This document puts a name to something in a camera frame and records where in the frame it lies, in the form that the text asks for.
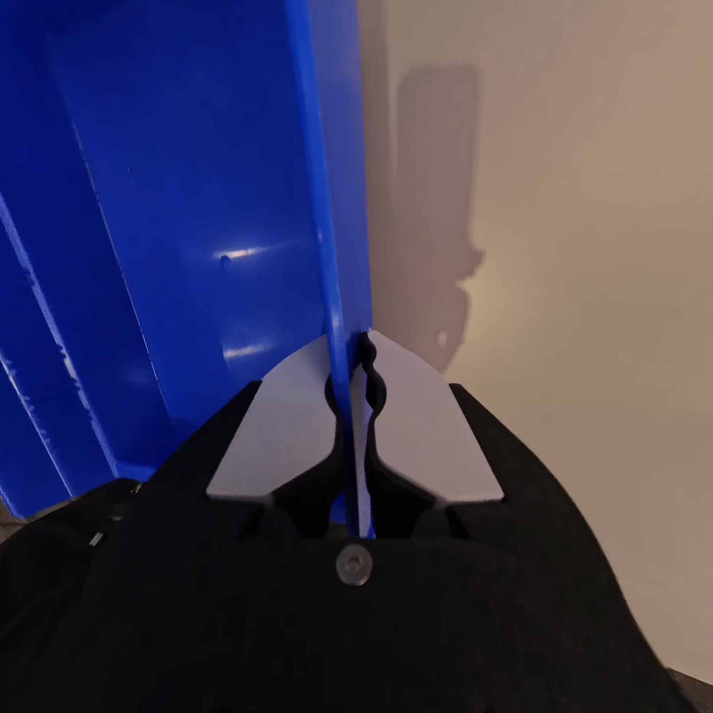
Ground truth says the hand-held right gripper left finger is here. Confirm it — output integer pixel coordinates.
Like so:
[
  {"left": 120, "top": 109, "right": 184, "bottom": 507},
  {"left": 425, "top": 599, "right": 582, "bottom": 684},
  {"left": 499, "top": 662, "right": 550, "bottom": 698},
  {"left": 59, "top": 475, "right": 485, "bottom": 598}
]
[{"left": 206, "top": 336, "right": 347, "bottom": 537}]

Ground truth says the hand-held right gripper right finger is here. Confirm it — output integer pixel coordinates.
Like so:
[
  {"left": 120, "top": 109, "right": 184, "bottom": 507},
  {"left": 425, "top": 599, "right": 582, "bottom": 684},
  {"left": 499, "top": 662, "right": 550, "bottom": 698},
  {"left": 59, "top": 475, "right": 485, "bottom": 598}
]
[{"left": 360, "top": 330, "right": 506, "bottom": 539}]

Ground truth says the blue plastic bin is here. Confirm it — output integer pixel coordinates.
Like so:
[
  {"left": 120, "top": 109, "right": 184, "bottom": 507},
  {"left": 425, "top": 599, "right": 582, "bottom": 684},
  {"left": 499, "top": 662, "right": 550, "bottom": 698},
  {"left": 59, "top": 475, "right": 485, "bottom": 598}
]
[{"left": 0, "top": 0, "right": 377, "bottom": 540}]

